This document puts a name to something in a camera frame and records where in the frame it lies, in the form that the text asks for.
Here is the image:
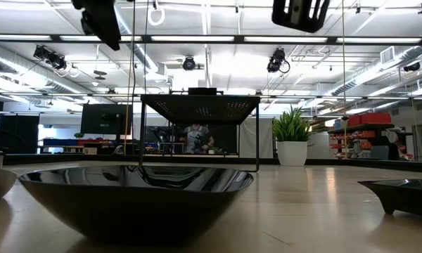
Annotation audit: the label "black overhead light bar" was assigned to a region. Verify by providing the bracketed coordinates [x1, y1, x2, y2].
[0, 33, 422, 46]

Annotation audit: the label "black monitor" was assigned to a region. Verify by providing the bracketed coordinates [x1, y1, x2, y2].
[79, 103, 134, 136]

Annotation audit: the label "black room divider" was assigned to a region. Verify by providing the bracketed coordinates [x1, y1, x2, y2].
[0, 114, 40, 155]

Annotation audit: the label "storage shelf unit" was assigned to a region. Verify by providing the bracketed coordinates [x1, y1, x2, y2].
[328, 122, 414, 161]

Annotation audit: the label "white fabric screen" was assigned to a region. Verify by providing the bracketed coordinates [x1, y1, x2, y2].
[239, 117, 274, 159]

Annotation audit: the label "black ceiling camera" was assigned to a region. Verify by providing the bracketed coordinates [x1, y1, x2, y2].
[402, 61, 421, 73]

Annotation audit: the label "black aluminium table frame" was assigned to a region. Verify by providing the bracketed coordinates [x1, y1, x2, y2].
[0, 150, 422, 174]

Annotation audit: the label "green plant in white pot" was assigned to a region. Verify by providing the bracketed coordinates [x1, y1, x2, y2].
[269, 106, 314, 167]

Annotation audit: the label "black square mini plate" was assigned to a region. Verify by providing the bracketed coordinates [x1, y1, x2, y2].
[357, 178, 422, 223]
[187, 87, 218, 96]

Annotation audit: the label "yellow hanging cable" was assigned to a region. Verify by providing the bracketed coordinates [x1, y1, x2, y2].
[340, 0, 349, 122]

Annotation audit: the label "black ceiling spotlight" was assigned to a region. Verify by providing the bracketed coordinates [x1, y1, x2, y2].
[266, 47, 291, 74]
[181, 56, 197, 72]
[32, 44, 68, 71]

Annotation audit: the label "red storage bins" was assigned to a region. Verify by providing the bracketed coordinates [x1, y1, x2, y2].
[347, 112, 393, 127]

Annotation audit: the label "person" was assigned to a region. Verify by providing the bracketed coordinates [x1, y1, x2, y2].
[179, 123, 215, 155]

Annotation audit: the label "black perforated metal riser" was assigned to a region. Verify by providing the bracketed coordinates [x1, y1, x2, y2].
[139, 87, 262, 173]

